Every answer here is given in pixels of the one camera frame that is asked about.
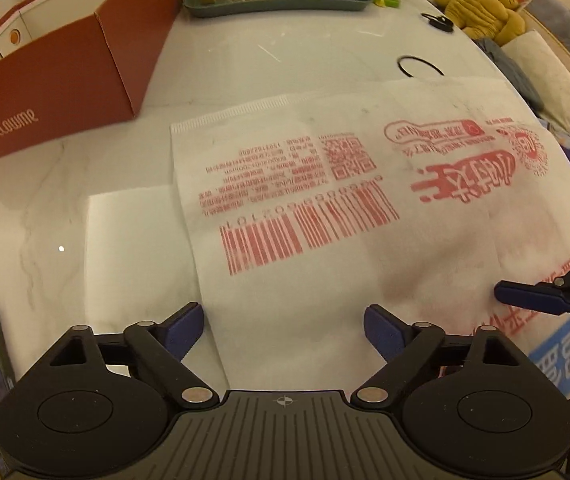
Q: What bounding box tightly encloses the yellow muscular cat plush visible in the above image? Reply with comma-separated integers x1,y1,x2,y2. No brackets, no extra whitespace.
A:
432,0,528,46

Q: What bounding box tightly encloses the black rubber band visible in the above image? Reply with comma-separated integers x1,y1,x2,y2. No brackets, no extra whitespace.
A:
398,55,446,79

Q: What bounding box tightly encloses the grey clothing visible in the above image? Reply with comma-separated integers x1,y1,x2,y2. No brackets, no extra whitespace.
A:
477,37,546,111

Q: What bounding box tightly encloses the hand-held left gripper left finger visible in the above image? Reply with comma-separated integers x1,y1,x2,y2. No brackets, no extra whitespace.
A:
50,301,217,411

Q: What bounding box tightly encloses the beige cushion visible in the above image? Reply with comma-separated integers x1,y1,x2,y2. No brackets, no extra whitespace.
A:
502,30,570,136

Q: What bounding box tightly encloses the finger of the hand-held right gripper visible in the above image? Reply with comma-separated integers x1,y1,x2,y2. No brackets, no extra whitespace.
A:
494,254,570,337

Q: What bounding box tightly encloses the small black strap clip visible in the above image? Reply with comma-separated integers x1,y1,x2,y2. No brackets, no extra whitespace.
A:
421,11,454,34

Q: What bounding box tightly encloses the white red-printed shopping bag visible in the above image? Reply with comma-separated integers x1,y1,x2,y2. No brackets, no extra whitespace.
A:
170,74,570,406

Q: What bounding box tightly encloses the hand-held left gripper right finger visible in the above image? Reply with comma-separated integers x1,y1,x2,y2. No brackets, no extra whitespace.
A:
351,304,520,406

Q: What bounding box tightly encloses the red cardboard box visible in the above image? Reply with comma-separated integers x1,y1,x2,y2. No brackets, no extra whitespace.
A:
0,0,183,170

